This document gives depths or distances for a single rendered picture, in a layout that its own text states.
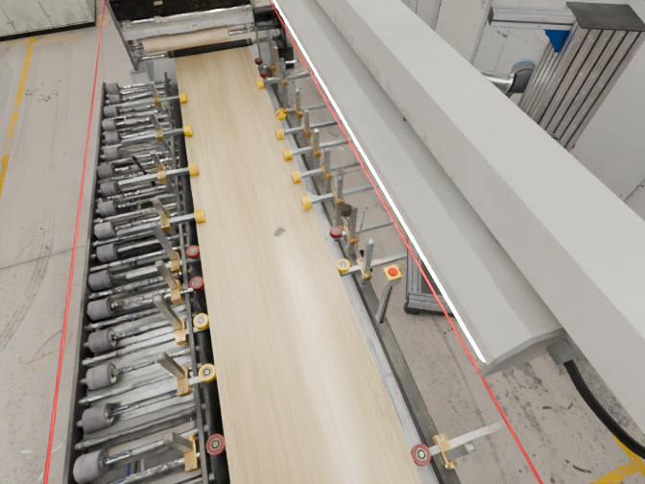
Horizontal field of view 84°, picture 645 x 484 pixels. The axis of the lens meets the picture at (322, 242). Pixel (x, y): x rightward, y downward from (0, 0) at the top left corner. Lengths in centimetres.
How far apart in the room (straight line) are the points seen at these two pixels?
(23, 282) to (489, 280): 390
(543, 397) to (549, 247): 283
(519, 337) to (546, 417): 274
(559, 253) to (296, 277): 183
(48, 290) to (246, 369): 236
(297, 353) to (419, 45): 159
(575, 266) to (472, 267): 10
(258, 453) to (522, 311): 155
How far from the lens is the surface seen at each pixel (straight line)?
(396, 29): 52
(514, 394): 303
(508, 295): 35
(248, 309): 200
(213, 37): 413
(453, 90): 41
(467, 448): 163
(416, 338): 293
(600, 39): 193
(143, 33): 412
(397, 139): 46
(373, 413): 180
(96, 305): 239
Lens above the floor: 266
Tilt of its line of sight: 54 degrees down
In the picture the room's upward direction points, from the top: 1 degrees counter-clockwise
